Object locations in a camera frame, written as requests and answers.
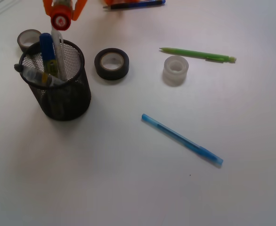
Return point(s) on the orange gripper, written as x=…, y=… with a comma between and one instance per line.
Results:
x=79, y=6

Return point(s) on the red capped marker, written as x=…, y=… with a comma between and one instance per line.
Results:
x=61, y=14

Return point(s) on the blue capped marker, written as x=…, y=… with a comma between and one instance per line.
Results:
x=48, y=54

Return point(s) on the black capped marker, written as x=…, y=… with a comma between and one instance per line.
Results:
x=38, y=77

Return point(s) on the white pen in holder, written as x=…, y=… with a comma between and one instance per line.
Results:
x=58, y=43

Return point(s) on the dark blue pen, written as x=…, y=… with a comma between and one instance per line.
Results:
x=135, y=4

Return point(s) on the black mesh pen holder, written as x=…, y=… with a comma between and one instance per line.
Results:
x=69, y=100

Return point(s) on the light blue ballpoint pen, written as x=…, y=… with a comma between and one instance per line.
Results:
x=199, y=150

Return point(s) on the grey tape roll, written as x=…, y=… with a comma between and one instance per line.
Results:
x=28, y=38

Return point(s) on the black tape roll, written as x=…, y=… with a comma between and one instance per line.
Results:
x=112, y=74

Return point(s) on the clear tape roll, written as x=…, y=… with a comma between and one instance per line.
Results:
x=175, y=70

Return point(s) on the green mechanical pencil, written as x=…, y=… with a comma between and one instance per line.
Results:
x=201, y=55

